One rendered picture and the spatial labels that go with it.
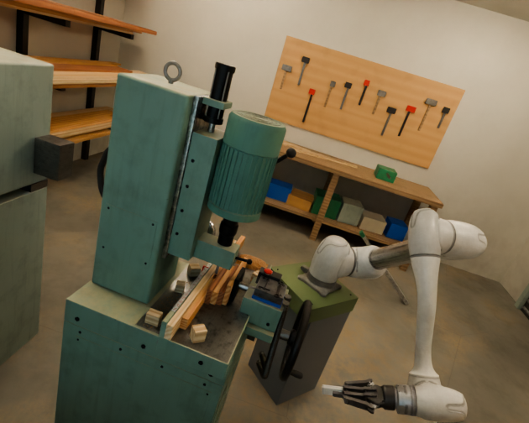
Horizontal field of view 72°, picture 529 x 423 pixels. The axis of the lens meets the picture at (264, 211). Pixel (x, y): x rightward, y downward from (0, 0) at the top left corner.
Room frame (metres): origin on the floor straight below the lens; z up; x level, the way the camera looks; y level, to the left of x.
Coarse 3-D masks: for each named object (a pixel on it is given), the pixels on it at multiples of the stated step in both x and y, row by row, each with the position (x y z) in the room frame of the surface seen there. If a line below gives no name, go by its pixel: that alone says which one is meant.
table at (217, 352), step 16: (208, 304) 0.99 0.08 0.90; (240, 304) 1.04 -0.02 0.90; (192, 320) 0.89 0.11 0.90; (208, 320) 0.91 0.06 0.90; (224, 320) 0.94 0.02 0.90; (240, 320) 0.96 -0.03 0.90; (176, 336) 0.81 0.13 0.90; (208, 336) 0.85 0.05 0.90; (224, 336) 0.87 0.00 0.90; (240, 336) 0.89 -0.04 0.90; (256, 336) 0.97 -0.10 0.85; (272, 336) 0.97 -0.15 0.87; (160, 352) 0.79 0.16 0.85; (176, 352) 0.78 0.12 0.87; (192, 352) 0.78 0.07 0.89; (208, 352) 0.79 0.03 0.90; (224, 352) 0.80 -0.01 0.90; (208, 368) 0.77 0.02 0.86; (224, 368) 0.77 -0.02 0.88
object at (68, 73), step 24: (0, 0) 2.32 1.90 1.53; (24, 0) 2.44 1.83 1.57; (48, 0) 3.20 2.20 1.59; (96, 0) 4.02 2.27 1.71; (24, 24) 3.03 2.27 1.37; (96, 24) 3.38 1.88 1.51; (120, 24) 3.57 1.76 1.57; (24, 48) 3.04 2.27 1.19; (96, 48) 4.02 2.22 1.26; (72, 72) 3.06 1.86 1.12; (96, 72) 3.38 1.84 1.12; (72, 120) 3.34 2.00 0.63; (96, 120) 3.58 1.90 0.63
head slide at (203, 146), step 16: (208, 128) 1.11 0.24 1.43; (192, 144) 1.05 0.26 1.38; (208, 144) 1.04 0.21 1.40; (192, 160) 1.04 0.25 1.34; (208, 160) 1.04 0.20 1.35; (192, 176) 1.05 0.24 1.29; (208, 176) 1.04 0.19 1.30; (192, 192) 1.04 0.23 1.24; (208, 192) 1.07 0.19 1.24; (192, 208) 1.04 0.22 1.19; (208, 208) 1.12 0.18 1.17; (176, 224) 1.05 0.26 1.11; (192, 224) 1.04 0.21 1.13; (208, 224) 1.17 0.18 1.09; (176, 240) 1.05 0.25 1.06; (192, 240) 1.04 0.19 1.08; (176, 256) 1.05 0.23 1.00; (192, 256) 1.07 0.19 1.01
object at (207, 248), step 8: (200, 240) 1.07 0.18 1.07; (208, 240) 1.09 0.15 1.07; (216, 240) 1.11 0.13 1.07; (200, 248) 1.07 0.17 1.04; (208, 248) 1.07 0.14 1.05; (216, 248) 1.07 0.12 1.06; (224, 248) 1.07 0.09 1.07; (232, 248) 1.08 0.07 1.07; (200, 256) 1.07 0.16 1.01; (208, 256) 1.07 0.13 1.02; (216, 256) 1.07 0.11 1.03; (224, 256) 1.06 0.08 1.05; (232, 256) 1.06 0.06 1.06; (216, 264) 1.07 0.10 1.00; (224, 264) 1.06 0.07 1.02; (232, 264) 1.07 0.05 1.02
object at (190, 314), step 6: (240, 240) 1.41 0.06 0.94; (240, 246) 1.40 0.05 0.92; (216, 276) 1.14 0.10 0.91; (204, 288) 1.01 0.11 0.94; (204, 294) 0.98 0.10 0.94; (198, 300) 0.94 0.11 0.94; (204, 300) 0.99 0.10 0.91; (192, 306) 0.90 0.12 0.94; (198, 306) 0.93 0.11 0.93; (186, 312) 0.87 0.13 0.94; (192, 312) 0.88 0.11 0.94; (186, 318) 0.85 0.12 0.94; (192, 318) 0.89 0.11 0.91; (186, 324) 0.84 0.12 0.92
